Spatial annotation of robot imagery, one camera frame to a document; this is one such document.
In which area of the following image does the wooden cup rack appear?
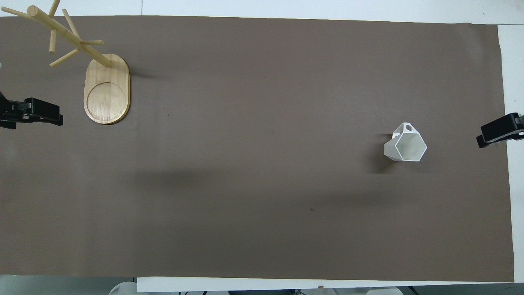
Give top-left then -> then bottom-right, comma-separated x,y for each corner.
1,0 -> 131,125

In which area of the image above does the white hexagonal cup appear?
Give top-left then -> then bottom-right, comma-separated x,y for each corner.
384,122 -> 428,162

